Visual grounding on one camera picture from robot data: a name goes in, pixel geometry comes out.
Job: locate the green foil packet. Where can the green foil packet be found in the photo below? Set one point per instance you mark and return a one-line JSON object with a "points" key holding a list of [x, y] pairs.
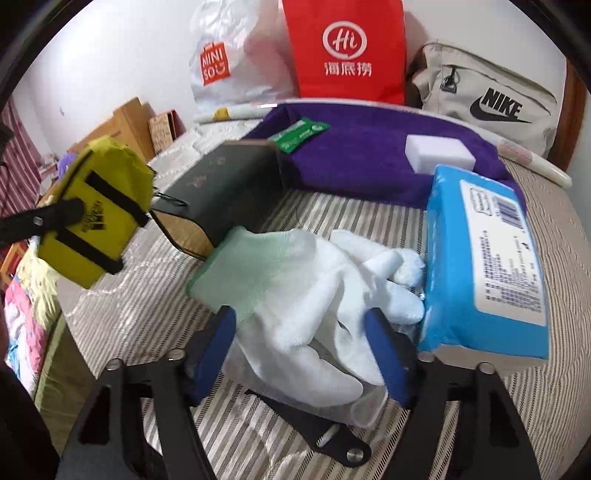
{"points": [[300, 134]]}

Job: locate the dark tin box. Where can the dark tin box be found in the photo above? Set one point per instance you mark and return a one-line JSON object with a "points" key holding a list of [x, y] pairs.
{"points": [[231, 184]]}

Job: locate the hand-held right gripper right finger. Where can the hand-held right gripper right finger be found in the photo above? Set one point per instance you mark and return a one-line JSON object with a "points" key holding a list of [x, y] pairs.
{"points": [[390, 355]]}

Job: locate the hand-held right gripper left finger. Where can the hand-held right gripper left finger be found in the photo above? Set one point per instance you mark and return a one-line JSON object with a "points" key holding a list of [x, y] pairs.
{"points": [[214, 350]]}

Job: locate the grey sling bag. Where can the grey sling bag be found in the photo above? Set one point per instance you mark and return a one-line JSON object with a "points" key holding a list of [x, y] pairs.
{"points": [[485, 92]]}

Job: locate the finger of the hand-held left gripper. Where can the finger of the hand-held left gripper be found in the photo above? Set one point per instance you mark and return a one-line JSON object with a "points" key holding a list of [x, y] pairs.
{"points": [[46, 219]]}

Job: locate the wooden headboard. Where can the wooden headboard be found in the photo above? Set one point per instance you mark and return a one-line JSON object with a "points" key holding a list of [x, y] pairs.
{"points": [[120, 129]]}

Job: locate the purple towel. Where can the purple towel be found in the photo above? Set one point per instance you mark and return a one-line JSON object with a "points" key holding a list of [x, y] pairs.
{"points": [[360, 152]]}

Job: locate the green bedsheet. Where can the green bedsheet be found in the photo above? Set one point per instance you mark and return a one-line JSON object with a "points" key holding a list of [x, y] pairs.
{"points": [[64, 383]]}

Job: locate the white sponge block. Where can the white sponge block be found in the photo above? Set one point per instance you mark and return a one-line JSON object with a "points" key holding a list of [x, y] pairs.
{"points": [[438, 154]]}

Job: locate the patterned book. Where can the patterned book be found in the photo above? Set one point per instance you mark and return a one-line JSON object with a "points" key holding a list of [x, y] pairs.
{"points": [[164, 131]]}

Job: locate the purple plush toy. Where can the purple plush toy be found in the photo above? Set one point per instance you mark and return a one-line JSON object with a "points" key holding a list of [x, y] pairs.
{"points": [[67, 166]]}

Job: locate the red striped curtain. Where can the red striped curtain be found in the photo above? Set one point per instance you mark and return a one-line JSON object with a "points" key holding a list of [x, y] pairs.
{"points": [[16, 161]]}

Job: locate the blue wet wipes pack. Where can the blue wet wipes pack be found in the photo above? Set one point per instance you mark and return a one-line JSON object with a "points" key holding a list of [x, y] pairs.
{"points": [[489, 258]]}

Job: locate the striped quilted cover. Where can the striped quilted cover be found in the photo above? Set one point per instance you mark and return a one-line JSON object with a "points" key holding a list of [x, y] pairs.
{"points": [[138, 314]]}

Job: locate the brown wooden door frame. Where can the brown wooden door frame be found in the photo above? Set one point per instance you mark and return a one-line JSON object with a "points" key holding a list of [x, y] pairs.
{"points": [[570, 115]]}

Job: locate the white plastic shopping bag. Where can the white plastic shopping bag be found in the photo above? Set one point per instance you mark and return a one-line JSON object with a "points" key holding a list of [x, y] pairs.
{"points": [[231, 46]]}

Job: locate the person's dark clothing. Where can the person's dark clothing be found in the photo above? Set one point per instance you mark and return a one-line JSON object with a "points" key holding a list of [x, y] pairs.
{"points": [[23, 429]]}

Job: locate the red paper bag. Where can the red paper bag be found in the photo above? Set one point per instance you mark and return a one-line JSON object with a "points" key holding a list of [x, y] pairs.
{"points": [[346, 50]]}

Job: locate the rolled printed paper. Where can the rolled printed paper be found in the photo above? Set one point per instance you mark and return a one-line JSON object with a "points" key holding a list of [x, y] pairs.
{"points": [[545, 168]]}

